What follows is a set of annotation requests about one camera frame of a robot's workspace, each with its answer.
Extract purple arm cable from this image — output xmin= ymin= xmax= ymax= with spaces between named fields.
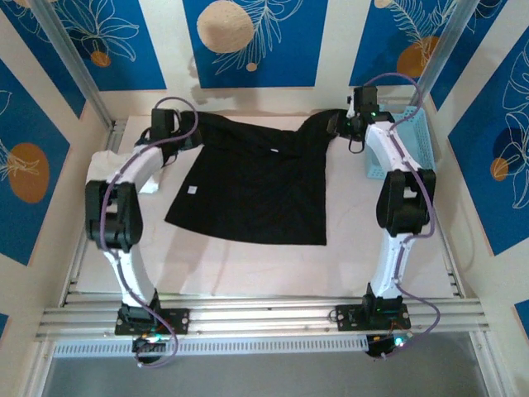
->
xmin=98 ymin=96 xmax=200 ymax=368
xmin=362 ymin=72 xmax=441 ymax=359

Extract black controller board with LED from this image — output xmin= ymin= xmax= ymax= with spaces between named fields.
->
xmin=365 ymin=330 xmax=414 ymax=359
xmin=131 ymin=333 xmax=169 ymax=357

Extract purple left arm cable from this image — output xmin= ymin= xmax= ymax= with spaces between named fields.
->
xmin=98 ymin=96 xmax=200 ymax=368

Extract black t-shirt with rose print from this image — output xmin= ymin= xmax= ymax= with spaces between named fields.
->
xmin=159 ymin=108 xmax=351 ymax=247

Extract aluminium frame post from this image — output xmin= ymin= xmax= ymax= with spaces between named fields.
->
xmin=31 ymin=0 xmax=117 ymax=129
xmin=411 ymin=0 xmax=474 ymax=107

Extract light blue plastic basket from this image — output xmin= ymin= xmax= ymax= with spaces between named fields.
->
xmin=363 ymin=105 xmax=437 ymax=182

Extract aluminium side rail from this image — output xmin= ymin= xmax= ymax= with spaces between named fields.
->
xmin=61 ymin=119 xmax=125 ymax=307
xmin=425 ymin=177 xmax=468 ymax=299

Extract folded white t-shirt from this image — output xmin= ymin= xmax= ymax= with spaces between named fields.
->
xmin=85 ymin=149 xmax=162 ymax=196

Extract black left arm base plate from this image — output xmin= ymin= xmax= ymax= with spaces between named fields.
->
xmin=114 ymin=308 xmax=191 ymax=336

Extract aluminium front frame rails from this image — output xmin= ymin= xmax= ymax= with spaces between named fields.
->
xmin=35 ymin=295 xmax=487 ymax=341

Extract white slotted cable duct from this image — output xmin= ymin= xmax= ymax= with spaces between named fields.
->
xmin=53 ymin=333 xmax=369 ymax=359

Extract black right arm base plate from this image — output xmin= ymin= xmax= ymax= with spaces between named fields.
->
xmin=335 ymin=304 xmax=410 ymax=332

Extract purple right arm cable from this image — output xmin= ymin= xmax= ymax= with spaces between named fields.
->
xmin=362 ymin=72 xmax=441 ymax=359

